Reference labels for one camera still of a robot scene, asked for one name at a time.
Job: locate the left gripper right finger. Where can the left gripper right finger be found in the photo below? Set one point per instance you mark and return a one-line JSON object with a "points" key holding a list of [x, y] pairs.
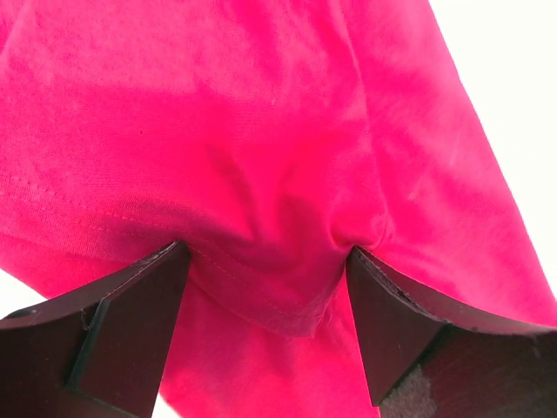
{"points": [[428, 355]]}

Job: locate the red t-shirt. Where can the red t-shirt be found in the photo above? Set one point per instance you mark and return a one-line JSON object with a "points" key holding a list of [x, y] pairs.
{"points": [[272, 137]]}

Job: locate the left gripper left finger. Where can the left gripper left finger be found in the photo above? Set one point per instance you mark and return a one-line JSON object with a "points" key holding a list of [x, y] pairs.
{"points": [[99, 350]]}

